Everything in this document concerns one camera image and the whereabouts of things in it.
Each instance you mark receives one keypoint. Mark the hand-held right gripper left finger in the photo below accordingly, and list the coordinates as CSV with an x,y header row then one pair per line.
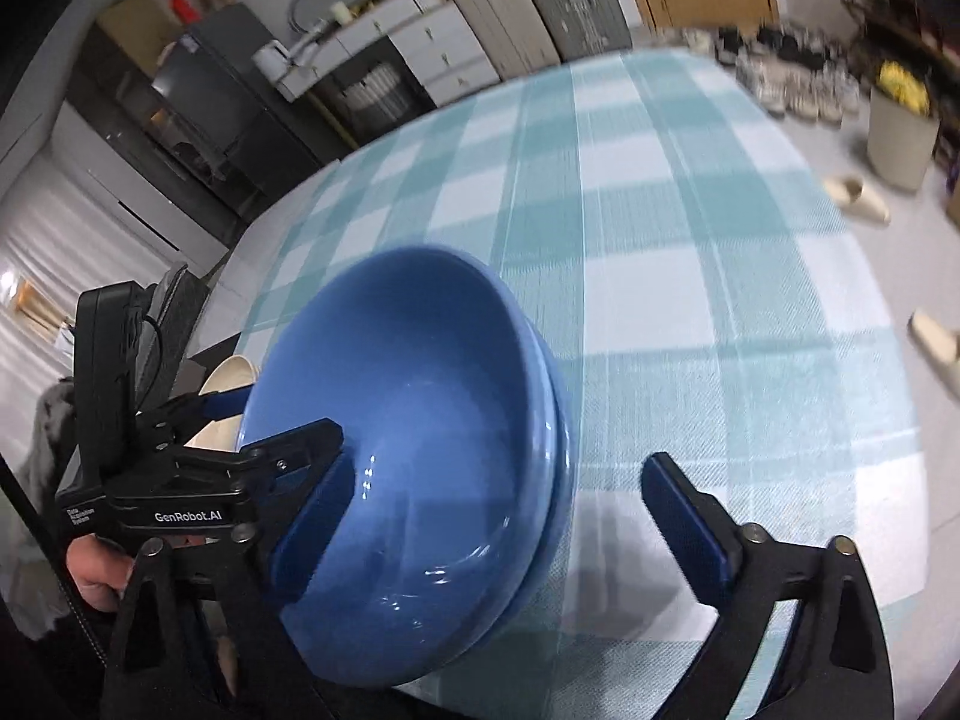
x,y
311,540

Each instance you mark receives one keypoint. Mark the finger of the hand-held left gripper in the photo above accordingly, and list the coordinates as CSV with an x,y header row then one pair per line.
x,y
217,406
300,448

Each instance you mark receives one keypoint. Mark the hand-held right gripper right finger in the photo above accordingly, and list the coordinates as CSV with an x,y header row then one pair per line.
x,y
686,517

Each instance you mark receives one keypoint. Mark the cream plate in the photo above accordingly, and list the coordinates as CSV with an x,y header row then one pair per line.
x,y
229,375

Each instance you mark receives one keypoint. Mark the dark blue bowl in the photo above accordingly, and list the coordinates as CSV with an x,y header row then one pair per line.
x,y
564,480
420,390

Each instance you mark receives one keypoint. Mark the person's left hand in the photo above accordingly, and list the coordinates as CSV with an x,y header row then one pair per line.
x,y
94,574

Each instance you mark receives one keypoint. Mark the white curtains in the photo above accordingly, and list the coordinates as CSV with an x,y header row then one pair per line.
x,y
30,292

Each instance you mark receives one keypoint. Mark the teal checked tablecloth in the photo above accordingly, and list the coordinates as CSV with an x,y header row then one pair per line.
x,y
675,277

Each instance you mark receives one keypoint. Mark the dark glass wardrobe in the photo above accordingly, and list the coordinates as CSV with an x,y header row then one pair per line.
x,y
135,135

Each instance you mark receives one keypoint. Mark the beige slipper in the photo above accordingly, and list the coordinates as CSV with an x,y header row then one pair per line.
x,y
937,345
859,201

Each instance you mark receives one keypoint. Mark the grey fridge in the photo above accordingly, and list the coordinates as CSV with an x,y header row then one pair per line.
x,y
232,90

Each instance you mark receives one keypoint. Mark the woven laundry basket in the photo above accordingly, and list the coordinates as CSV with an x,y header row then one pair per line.
x,y
375,97

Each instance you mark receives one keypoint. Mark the white kettle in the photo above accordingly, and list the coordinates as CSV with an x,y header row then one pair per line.
x,y
270,60

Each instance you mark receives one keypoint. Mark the red box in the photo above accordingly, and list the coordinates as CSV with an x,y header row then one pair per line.
x,y
184,7

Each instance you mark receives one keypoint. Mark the white cup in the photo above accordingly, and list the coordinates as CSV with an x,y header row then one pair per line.
x,y
342,12

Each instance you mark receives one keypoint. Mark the white dressing table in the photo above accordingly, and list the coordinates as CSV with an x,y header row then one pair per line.
x,y
375,22

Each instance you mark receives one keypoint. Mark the white drawer unit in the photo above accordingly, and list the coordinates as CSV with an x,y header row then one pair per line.
x,y
446,52

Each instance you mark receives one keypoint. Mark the beige trash bin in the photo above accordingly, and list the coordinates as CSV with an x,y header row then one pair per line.
x,y
900,142

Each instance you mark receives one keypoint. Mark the pile of shoes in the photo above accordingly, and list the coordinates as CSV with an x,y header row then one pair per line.
x,y
787,79

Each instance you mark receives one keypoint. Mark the beige suitcase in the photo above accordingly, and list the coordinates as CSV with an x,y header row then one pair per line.
x,y
499,15

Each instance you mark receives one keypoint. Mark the yellow bag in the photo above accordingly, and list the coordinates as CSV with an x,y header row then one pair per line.
x,y
904,82

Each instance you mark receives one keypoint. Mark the silver suitcase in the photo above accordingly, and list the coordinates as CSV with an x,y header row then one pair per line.
x,y
574,0

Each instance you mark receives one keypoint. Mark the shoe rack with shoes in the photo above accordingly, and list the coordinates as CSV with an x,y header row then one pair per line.
x,y
900,0

